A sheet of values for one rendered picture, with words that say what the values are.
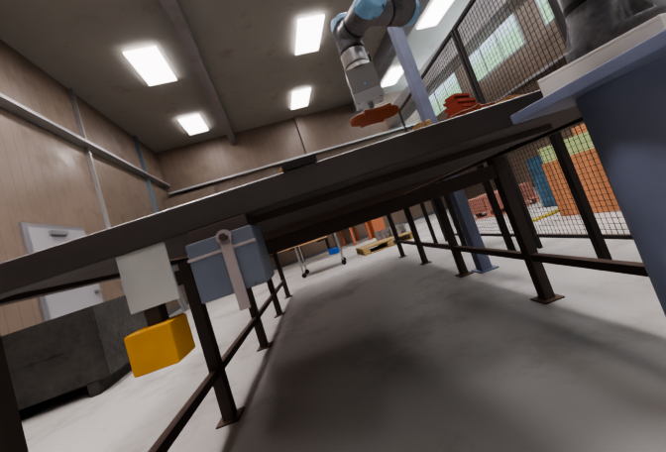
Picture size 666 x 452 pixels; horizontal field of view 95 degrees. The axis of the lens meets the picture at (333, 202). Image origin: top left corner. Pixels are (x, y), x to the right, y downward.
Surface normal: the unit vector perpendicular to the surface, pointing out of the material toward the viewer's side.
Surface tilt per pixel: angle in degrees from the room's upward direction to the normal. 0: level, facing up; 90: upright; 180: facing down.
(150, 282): 90
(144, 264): 90
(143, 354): 90
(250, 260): 90
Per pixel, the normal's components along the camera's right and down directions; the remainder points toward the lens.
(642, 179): -0.92, 0.29
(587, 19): -0.97, 0.02
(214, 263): 0.04, -0.10
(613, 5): -0.71, -0.07
